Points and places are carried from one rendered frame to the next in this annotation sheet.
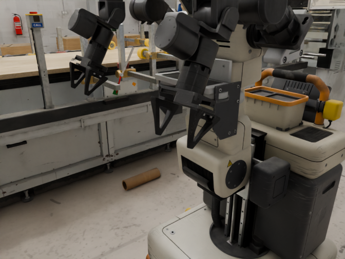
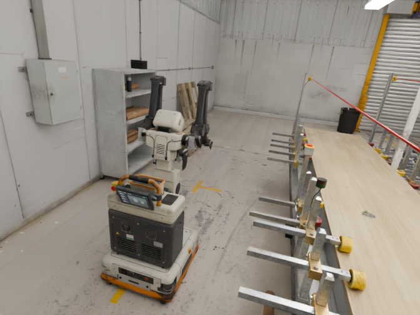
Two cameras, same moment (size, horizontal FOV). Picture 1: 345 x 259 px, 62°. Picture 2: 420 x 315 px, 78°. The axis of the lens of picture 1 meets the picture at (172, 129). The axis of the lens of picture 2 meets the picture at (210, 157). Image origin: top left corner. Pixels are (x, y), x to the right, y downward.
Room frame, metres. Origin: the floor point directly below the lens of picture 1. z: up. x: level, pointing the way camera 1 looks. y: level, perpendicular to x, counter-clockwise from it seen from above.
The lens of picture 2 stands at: (2.73, -1.07, 1.82)
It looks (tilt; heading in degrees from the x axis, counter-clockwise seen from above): 21 degrees down; 143
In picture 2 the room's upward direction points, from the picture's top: 5 degrees clockwise
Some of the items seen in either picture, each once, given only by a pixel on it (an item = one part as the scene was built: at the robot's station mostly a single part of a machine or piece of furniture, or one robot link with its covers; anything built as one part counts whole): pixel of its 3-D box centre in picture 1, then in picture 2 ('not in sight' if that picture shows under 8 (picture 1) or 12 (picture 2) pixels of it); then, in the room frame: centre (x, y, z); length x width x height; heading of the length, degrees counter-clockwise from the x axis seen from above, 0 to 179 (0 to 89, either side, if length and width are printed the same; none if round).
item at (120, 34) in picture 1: (121, 61); (305, 210); (1.96, 0.34, 0.93); 0.04 x 0.04 x 0.48; 39
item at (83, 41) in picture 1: (87, 74); (301, 200); (1.80, 0.53, 0.87); 0.04 x 0.04 x 0.48; 39
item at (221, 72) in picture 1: (198, 92); (170, 154); (0.87, -0.08, 0.99); 0.28 x 0.16 x 0.22; 38
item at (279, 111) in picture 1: (271, 107); (147, 187); (1.11, -0.40, 0.87); 0.23 x 0.15 x 0.11; 38
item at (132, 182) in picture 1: (141, 178); (269, 310); (1.92, 0.24, 0.04); 0.30 x 0.08 x 0.08; 129
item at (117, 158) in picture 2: not in sight; (129, 123); (-1.02, 0.20, 0.78); 0.90 x 0.45 x 1.55; 129
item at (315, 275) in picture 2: not in sight; (314, 264); (2.28, -0.07, 0.95); 0.14 x 0.06 x 0.05; 129
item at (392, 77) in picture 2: not in sight; (380, 114); (1.21, 3.03, 1.25); 0.15 x 0.08 x 1.10; 129
